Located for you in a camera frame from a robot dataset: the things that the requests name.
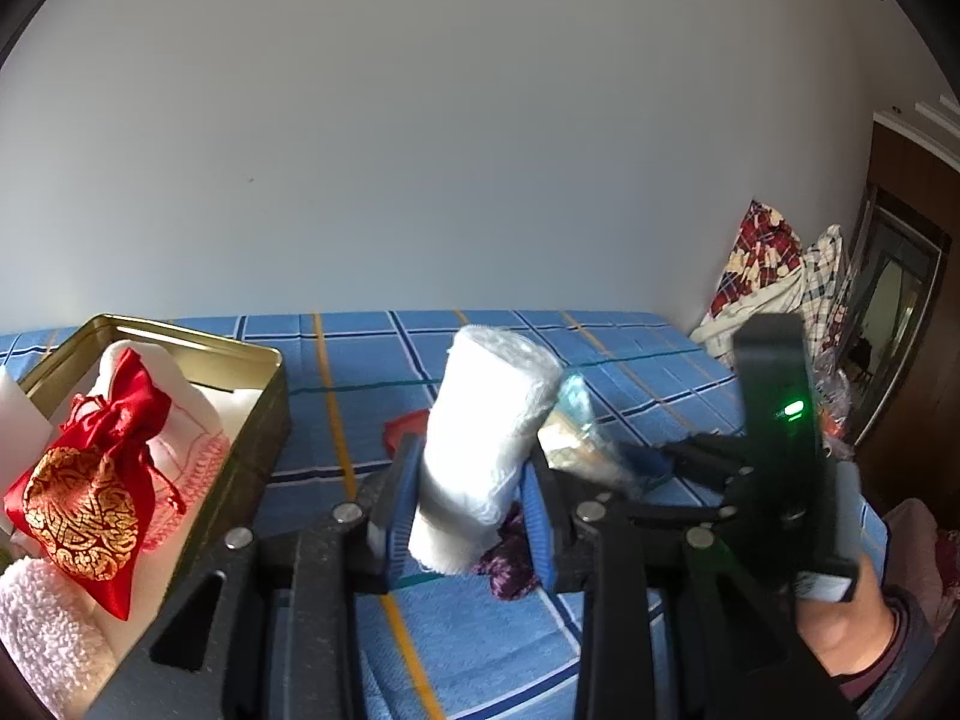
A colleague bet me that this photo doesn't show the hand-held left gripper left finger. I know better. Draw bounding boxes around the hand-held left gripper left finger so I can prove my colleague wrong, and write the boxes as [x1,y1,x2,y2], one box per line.
[90,431,428,720]

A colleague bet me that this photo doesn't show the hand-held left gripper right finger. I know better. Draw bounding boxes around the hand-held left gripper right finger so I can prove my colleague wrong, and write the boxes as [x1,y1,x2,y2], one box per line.
[521,457,856,720]

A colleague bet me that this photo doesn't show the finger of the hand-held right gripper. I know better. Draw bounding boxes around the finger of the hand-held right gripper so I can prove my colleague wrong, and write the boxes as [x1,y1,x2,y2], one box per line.
[600,491,740,535]
[626,431,751,496]

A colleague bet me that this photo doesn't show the clear plastic bag of swabs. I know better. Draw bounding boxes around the clear plastic bag of swabs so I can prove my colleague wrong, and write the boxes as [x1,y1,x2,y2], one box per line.
[538,373,653,500]

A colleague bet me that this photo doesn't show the white gauze roll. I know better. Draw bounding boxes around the white gauze roll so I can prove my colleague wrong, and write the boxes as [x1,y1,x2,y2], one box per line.
[407,324,565,577]

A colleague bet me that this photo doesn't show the gold metal tin box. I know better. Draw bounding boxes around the gold metal tin box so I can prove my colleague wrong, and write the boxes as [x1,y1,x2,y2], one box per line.
[0,313,292,720]

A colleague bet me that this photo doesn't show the red satin drawstring pouch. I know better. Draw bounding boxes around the red satin drawstring pouch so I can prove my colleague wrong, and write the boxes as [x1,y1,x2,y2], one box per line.
[4,349,187,622]

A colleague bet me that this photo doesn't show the pink fluffy cloth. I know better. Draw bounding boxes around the pink fluffy cloth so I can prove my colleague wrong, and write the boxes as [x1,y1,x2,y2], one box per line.
[0,555,117,717]

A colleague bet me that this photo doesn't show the white sponge block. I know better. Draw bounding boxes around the white sponge block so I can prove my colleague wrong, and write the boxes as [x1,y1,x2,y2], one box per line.
[0,367,55,466]

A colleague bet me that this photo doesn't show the person's right forearm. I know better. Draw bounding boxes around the person's right forearm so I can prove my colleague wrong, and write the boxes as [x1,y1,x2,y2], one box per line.
[836,589,938,720]

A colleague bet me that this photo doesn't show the person's right hand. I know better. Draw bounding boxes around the person's right hand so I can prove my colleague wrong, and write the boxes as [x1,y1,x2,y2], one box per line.
[795,555,901,680]

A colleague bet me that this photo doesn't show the dark maroon knit cloth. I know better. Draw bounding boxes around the dark maroon knit cloth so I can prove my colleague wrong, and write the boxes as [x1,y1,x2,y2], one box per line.
[476,502,542,602]

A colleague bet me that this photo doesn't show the red cloth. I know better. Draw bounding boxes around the red cloth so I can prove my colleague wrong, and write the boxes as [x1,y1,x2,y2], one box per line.
[384,411,430,458]

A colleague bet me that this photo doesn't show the blue plaid bed sheet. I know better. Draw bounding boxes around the blue plaid bed sheet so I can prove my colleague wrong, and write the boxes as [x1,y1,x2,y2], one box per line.
[0,307,886,720]

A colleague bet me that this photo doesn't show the pink clothing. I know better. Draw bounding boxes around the pink clothing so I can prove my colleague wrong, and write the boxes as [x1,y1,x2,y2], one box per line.
[883,499,960,631]

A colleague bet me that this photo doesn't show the white plaid cloth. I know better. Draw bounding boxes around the white plaid cloth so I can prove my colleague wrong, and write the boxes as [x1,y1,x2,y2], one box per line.
[690,223,856,391]

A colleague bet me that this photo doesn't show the white box liner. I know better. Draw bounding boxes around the white box liner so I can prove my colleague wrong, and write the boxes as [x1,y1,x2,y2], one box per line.
[199,382,263,436]

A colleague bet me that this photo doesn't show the red floral pillow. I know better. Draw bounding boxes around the red floral pillow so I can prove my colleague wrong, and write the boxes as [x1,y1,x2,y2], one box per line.
[709,199,805,320]

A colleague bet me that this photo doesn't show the white cloth with pink edge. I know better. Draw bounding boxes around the white cloth with pink edge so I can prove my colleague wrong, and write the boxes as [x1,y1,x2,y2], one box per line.
[94,341,233,552]

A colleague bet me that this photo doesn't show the brown wooden door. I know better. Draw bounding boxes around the brown wooden door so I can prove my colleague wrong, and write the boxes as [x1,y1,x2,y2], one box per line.
[855,111,960,466]

